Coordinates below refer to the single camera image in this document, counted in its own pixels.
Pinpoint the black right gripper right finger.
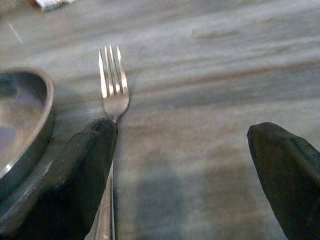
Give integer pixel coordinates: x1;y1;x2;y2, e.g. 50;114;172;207
246;121;320;240

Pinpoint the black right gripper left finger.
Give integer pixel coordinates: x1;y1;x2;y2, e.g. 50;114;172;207
13;117;119;240

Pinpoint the silver metal fork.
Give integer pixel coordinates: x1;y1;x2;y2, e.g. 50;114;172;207
97;44;130;240

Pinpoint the round steel plate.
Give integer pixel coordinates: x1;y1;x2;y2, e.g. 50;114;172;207
0;68;56;227

